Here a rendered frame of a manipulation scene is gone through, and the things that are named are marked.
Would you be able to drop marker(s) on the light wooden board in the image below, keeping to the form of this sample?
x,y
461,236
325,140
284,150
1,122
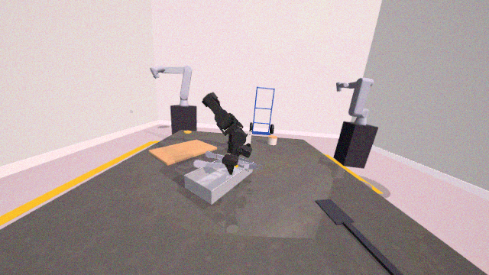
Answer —
x,y
179,152

